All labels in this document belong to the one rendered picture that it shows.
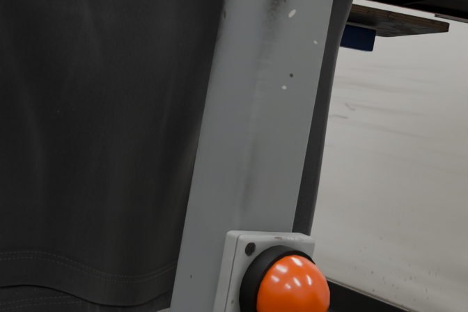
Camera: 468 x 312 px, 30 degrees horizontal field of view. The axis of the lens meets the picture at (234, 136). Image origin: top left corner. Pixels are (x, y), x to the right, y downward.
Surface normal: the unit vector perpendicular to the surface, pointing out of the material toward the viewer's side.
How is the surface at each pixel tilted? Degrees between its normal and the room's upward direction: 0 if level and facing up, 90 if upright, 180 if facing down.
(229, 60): 90
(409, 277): 90
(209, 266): 90
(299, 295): 80
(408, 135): 90
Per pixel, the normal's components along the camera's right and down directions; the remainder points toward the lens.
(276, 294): -0.39, -0.18
